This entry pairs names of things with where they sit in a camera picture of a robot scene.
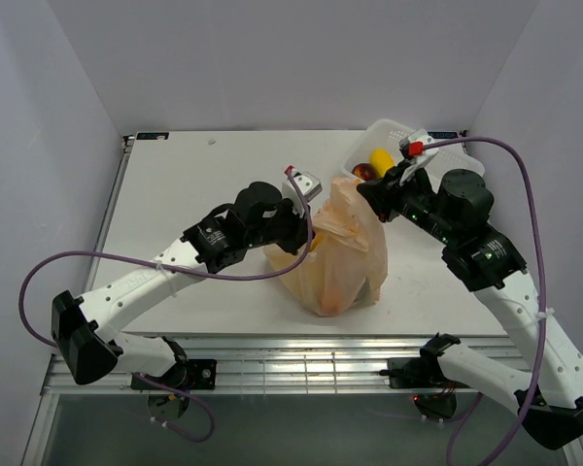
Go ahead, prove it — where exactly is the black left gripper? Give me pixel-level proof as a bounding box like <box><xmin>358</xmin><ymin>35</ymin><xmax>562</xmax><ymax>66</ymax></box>
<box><xmin>247</xmin><ymin>197</ymin><xmax>315</xmax><ymax>256</ymax></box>

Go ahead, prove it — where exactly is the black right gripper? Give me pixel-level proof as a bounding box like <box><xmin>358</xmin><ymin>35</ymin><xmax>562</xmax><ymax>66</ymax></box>
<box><xmin>356</xmin><ymin>159</ymin><xmax>456</xmax><ymax>245</ymax></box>

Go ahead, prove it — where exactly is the yellow banana bunch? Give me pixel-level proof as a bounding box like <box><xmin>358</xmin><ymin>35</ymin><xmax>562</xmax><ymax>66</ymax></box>
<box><xmin>309</xmin><ymin>233</ymin><xmax>325</xmax><ymax>252</ymax></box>

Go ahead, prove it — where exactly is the banana print plastic bag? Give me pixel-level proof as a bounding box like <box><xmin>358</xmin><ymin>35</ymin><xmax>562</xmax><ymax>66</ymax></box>
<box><xmin>281</xmin><ymin>178</ymin><xmax>388</xmax><ymax>317</ymax></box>

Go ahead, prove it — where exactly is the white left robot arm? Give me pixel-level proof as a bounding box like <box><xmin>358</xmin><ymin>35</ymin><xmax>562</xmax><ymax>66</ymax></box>
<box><xmin>51</xmin><ymin>172</ymin><xmax>322</xmax><ymax>388</ymax></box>

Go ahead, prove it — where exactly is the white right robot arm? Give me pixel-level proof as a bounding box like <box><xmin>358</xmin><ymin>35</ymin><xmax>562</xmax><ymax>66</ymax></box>
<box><xmin>357</xmin><ymin>167</ymin><xmax>583</xmax><ymax>449</ymax></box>

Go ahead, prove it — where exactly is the dark red apple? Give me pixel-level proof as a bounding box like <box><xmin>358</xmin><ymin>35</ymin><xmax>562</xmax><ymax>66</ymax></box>
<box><xmin>352</xmin><ymin>163</ymin><xmax>378</xmax><ymax>182</ymax></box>

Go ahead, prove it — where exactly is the yellow lemon fruit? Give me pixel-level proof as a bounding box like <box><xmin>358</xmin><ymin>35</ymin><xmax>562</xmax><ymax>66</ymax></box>
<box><xmin>369</xmin><ymin>148</ymin><xmax>395</xmax><ymax>178</ymax></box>

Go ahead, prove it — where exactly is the white plastic basket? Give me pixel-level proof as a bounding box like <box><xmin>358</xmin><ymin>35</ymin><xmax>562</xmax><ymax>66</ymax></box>
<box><xmin>339</xmin><ymin>118</ymin><xmax>486</xmax><ymax>181</ymax></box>

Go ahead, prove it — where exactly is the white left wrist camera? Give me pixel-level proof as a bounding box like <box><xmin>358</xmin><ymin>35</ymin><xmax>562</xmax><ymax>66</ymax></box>
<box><xmin>281</xmin><ymin>165</ymin><xmax>323</xmax><ymax>216</ymax></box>

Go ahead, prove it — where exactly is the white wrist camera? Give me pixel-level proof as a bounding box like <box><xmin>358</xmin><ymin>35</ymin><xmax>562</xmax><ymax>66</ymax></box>
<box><xmin>398</xmin><ymin>129</ymin><xmax>438</xmax><ymax>185</ymax></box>
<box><xmin>281</xmin><ymin>165</ymin><xmax>323</xmax><ymax>216</ymax></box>

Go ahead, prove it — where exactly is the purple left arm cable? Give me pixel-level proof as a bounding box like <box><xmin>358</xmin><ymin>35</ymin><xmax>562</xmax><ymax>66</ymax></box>
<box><xmin>17</xmin><ymin>174</ymin><xmax>315</xmax><ymax>443</ymax></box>

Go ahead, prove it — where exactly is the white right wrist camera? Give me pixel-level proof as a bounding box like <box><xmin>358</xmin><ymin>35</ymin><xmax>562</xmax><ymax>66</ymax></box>
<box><xmin>398</xmin><ymin>129</ymin><xmax>438</xmax><ymax>185</ymax></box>

